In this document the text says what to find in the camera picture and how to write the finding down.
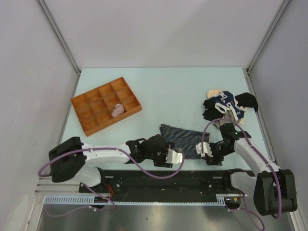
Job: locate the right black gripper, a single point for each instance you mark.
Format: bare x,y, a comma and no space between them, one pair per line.
213,160

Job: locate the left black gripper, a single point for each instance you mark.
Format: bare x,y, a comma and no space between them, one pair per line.
162,162

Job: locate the striped navy underwear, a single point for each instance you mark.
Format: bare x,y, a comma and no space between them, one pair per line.
183,139

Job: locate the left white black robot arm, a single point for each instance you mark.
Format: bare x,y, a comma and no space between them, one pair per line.
77,160

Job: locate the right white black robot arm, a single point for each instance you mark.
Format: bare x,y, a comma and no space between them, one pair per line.
272,188

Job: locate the grey underwear in pile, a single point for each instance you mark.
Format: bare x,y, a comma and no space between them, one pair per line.
228,116

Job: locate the navy white underwear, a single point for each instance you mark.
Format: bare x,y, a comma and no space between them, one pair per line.
221,104

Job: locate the cream underwear in pile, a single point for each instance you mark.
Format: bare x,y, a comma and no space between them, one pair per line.
212,93

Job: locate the black underwear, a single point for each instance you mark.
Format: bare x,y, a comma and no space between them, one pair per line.
247,100

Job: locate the orange compartment tray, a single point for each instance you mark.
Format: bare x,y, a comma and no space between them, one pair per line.
94,107

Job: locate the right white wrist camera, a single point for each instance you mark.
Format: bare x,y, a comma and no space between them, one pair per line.
204,149

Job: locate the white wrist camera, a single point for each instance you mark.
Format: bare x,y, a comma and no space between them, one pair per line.
204,149
174,156

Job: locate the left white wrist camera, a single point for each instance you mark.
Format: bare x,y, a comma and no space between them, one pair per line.
174,156

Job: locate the white slotted cable duct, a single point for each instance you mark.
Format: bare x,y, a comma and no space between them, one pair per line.
90,199

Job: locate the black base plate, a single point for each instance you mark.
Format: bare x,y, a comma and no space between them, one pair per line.
191,186

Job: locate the right aluminium frame post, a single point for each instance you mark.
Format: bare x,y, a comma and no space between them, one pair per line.
273,25

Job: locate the aluminium frame post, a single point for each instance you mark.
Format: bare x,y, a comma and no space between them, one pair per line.
58,34
273,25

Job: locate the left aluminium frame post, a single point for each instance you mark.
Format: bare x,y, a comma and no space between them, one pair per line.
58,34

